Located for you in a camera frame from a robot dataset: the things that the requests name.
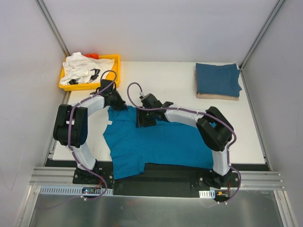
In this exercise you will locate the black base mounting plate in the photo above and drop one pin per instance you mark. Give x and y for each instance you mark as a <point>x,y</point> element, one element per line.
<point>162,189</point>

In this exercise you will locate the right slotted cable duct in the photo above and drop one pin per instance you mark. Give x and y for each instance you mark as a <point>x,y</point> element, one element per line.
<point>207,194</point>

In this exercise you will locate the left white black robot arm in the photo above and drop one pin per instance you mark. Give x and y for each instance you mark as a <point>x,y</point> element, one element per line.
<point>71,124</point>

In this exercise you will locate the slotted cable duct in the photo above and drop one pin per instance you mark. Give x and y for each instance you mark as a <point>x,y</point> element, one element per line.
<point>207,194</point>
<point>75,190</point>

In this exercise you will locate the left aluminium frame post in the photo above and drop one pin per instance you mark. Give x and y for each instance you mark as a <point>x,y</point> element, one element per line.
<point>53,27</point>

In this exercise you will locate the left slotted cable duct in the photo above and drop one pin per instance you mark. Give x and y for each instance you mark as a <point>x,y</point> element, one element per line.
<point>75,190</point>

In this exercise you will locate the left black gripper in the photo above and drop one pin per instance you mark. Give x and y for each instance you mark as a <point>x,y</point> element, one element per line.
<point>119,104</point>

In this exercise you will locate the right aluminium frame post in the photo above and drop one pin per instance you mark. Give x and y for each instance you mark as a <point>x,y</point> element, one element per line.
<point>271,17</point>

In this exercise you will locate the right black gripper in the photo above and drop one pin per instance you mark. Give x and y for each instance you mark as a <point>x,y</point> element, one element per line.
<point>144,120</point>

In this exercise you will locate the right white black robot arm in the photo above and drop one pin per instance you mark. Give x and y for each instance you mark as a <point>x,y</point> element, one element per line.
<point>215,130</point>

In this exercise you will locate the aluminium frame post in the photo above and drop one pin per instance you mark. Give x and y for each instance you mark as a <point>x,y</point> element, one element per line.
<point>271,17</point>
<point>53,27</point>

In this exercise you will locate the white printed t-shirt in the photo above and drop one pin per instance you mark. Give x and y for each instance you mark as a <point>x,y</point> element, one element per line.
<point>79,69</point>

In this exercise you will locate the teal blue t-shirt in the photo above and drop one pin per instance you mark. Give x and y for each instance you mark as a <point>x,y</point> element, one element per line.
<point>166,143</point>

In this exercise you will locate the folded dark blue t-shirt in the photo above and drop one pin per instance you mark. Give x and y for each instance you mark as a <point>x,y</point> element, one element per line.
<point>216,78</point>

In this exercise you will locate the aluminium extrusion rail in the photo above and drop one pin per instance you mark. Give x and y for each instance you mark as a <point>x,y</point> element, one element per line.
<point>247,180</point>

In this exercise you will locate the orange garment in bin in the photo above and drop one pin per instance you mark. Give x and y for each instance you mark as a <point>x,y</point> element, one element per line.
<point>92,55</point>

